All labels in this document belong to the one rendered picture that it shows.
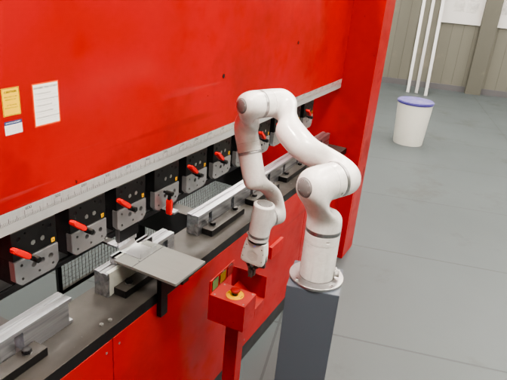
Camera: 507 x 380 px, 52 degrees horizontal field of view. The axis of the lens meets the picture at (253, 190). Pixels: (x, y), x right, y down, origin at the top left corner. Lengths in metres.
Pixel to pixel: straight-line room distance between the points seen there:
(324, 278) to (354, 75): 2.08
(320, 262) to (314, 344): 0.31
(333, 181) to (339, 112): 2.10
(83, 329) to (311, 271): 0.76
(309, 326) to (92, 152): 0.92
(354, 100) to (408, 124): 3.50
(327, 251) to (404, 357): 1.60
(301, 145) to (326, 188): 0.20
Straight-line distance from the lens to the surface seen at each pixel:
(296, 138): 1.72
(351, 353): 3.15
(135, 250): 1.92
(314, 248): 1.72
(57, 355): 1.70
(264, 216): 1.94
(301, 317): 1.84
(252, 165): 1.93
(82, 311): 1.86
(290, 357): 1.95
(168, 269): 1.81
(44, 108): 1.45
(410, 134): 7.13
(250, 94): 1.79
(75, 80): 1.51
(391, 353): 3.23
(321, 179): 1.58
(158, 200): 1.93
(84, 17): 1.52
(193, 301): 2.19
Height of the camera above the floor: 1.96
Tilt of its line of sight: 23 degrees down
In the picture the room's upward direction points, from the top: 5 degrees clockwise
